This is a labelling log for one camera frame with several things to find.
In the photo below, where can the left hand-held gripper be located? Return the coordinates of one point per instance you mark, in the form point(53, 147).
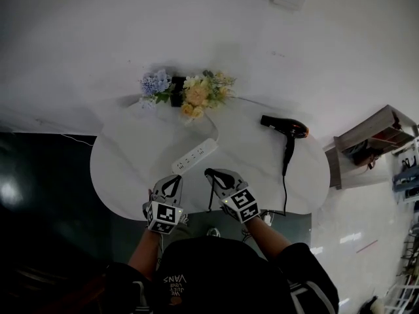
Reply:
point(165, 216)

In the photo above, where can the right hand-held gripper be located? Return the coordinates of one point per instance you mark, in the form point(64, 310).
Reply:
point(242, 204)

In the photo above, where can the white power strip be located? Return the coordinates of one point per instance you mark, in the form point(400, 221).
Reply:
point(196, 154)

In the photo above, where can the person's right forearm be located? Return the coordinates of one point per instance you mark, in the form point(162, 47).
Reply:
point(266, 239)

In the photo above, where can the person's left forearm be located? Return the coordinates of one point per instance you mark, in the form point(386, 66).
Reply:
point(145, 257)

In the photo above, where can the black orange hair dryer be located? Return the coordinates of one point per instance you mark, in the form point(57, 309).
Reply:
point(288, 129)

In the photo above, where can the person's grey sneaker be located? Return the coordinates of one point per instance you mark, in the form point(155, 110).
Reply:
point(213, 232)

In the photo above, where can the person's black printed shirt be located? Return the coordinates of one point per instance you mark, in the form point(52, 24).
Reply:
point(222, 273)

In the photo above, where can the yellow artificial flowers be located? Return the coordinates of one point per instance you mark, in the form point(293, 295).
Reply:
point(199, 95)

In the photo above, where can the black flower vase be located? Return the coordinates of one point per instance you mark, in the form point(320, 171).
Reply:
point(176, 92)

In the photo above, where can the purple artificial flowers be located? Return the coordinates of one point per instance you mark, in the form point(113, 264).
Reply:
point(155, 83)

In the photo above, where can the dark bag in cabinet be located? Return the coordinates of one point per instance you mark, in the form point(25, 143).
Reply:
point(363, 157)

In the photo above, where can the grey wooden shelf cabinet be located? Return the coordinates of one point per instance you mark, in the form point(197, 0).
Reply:
point(366, 149)

